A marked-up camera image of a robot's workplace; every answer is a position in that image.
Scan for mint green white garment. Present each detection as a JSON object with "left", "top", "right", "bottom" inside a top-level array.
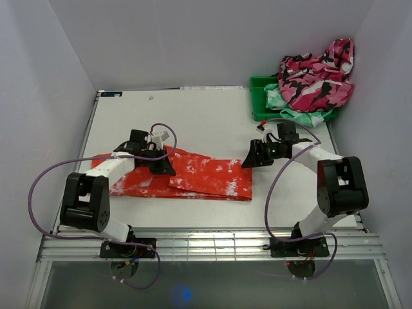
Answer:
[{"left": 264, "top": 84, "right": 337, "bottom": 127}]

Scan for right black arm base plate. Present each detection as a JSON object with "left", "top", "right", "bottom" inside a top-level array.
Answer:
[{"left": 263, "top": 237, "right": 330, "bottom": 258}]

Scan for green plastic bin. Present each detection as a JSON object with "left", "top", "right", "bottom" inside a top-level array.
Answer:
[{"left": 249, "top": 75, "right": 339, "bottom": 123}]

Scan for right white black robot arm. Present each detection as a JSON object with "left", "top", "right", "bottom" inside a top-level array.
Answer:
[{"left": 241, "top": 120, "right": 369, "bottom": 256}]

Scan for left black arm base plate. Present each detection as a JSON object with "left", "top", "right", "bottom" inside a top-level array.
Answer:
[{"left": 99, "top": 238, "right": 156, "bottom": 259}]

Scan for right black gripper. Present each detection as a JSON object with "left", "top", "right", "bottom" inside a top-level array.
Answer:
[{"left": 241, "top": 139, "right": 283, "bottom": 168}]

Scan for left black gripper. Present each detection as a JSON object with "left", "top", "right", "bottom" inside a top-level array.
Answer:
[{"left": 142, "top": 147, "right": 176, "bottom": 176}]

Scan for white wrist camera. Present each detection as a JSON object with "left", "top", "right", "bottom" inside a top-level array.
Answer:
[
  {"left": 256, "top": 120, "right": 276, "bottom": 143},
  {"left": 150, "top": 131, "right": 169, "bottom": 151}
]

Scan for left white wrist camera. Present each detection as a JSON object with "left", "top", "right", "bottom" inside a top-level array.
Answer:
[{"left": 150, "top": 131, "right": 169, "bottom": 151}]

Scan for orange white tie-dye trousers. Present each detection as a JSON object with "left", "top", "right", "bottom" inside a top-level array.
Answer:
[{"left": 109, "top": 149, "right": 252, "bottom": 201}]

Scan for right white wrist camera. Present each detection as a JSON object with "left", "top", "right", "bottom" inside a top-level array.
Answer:
[{"left": 256, "top": 120, "right": 276, "bottom": 143}]

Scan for blue label sticker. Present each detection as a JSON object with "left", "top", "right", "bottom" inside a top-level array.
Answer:
[{"left": 100, "top": 91, "right": 123, "bottom": 97}]

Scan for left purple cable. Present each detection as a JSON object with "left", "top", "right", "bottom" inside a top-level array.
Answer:
[{"left": 27, "top": 122, "right": 178, "bottom": 290}]

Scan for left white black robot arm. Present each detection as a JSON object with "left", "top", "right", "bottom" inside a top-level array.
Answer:
[{"left": 60, "top": 129, "right": 176, "bottom": 258}]

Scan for pink camouflage garment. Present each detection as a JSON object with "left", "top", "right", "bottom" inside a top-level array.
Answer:
[{"left": 277, "top": 39, "right": 355, "bottom": 113}]

